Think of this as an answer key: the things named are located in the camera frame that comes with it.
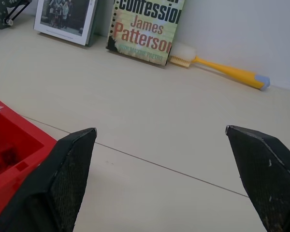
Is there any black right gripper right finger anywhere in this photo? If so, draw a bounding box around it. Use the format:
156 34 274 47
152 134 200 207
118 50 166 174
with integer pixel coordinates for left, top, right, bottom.
225 125 290 232

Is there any yellow handled cleaning brush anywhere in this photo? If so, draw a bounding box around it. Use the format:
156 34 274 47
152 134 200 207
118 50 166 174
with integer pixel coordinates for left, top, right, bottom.
168 41 271 91

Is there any white book with photo cover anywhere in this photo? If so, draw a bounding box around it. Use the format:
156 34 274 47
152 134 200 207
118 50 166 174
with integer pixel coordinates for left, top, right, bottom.
33 0 99 47

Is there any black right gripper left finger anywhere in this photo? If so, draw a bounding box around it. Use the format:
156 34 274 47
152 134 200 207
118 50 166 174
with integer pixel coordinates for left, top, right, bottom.
0 128 98 232

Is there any James Patterson paperback book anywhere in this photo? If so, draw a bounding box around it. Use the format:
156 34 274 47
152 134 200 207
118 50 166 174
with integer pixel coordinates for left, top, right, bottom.
105 0 186 66

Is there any red plastic bin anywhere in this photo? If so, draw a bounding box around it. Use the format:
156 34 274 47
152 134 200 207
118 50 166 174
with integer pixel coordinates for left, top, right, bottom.
0 94 58 227

